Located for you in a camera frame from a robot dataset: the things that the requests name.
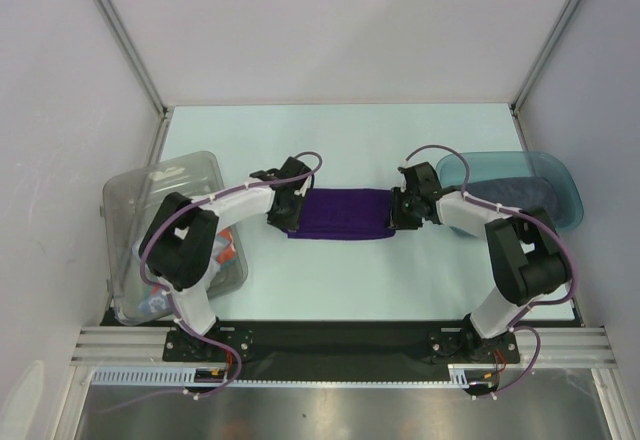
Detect purple towel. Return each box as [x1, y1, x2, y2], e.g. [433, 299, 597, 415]
[286, 188, 395, 241]

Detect grey towel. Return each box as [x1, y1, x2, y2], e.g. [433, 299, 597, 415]
[467, 177, 563, 225]

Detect light blue paw towel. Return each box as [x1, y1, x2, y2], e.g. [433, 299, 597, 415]
[137, 266, 170, 315]

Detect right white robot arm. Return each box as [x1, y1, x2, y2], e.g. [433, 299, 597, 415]
[389, 162, 575, 362]

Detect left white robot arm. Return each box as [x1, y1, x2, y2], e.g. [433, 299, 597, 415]
[138, 152, 322, 360]

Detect teal plastic tray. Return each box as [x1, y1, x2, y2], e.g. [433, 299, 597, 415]
[436, 151, 584, 232]

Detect orange towel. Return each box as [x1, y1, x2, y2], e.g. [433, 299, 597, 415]
[216, 228, 236, 265]

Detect clear plastic bin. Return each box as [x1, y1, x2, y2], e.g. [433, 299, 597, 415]
[103, 151, 224, 326]

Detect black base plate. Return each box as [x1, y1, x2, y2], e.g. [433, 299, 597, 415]
[102, 304, 584, 382]

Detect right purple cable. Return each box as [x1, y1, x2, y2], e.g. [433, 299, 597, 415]
[404, 145, 581, 401]

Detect purple cable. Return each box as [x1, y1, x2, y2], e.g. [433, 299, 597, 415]
[139, 151, 324, 401]
[404, 145, 581, 401]

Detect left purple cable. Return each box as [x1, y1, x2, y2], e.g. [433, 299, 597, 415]
[139, 151, 324, 401]

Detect white slotted cable duct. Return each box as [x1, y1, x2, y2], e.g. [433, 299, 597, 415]
[91, 366, 470, 389]

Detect aluminium front rail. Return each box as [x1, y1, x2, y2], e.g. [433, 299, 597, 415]
[71, 326, 617, 369]

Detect right aluminium frame post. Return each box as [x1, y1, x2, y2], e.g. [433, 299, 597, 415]
[514, 0, 605, 111]

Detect aluminium frame post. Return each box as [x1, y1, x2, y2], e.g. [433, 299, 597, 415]
[74, 0, 169, 117]
[514, 0, 605, 111]

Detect left aluminium frame post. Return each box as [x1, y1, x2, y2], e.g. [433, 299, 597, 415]
[74, 0, 169, 117]

